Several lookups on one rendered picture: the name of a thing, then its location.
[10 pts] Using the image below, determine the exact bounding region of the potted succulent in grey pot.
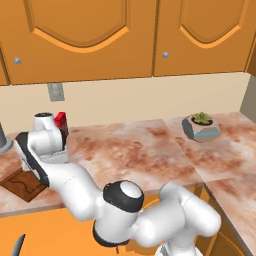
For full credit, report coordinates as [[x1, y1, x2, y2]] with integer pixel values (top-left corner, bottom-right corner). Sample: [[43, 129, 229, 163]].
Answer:
[[181, 111, 222, 144]]

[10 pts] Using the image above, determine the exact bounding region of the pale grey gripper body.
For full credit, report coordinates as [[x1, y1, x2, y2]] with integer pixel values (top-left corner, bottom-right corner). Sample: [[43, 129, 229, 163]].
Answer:
[[40, 148, 70, 165]]

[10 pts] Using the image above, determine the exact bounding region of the wide orange cupboard door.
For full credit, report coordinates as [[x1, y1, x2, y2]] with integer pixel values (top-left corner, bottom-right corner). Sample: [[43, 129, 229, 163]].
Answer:
[[0, 0, 158, 86]]

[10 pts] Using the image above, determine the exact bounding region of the orange lower corner cupboard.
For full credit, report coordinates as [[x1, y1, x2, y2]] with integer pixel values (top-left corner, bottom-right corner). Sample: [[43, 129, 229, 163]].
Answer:
[[191, 184, 249, 256]]

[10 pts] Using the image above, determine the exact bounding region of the red box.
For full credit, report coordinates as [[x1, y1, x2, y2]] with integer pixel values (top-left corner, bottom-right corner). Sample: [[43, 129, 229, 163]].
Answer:
[[54, 111, 70, 138]]

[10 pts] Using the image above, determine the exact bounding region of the brown wooden cutting board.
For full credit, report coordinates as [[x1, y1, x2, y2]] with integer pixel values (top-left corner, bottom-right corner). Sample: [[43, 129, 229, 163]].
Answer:
[[0, 167, 49, 203]]

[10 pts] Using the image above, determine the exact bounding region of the grey appliance base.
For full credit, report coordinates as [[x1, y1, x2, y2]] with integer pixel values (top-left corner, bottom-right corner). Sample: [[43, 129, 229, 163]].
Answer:
[[0, 121, 14, 155]]

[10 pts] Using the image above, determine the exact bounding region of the orange drawer front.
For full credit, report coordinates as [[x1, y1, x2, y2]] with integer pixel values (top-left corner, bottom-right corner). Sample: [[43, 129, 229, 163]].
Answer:
[[0, 203, 101, 256]]

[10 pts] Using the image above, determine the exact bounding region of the grey wall socket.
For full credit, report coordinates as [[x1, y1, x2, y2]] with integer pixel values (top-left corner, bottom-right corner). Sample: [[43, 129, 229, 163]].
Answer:
[[46, 82, 66, 102]]

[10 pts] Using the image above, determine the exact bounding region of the dark drawer handle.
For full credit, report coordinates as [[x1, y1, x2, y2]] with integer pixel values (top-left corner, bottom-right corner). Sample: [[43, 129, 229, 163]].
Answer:
[[12, 233, 27, 256]]

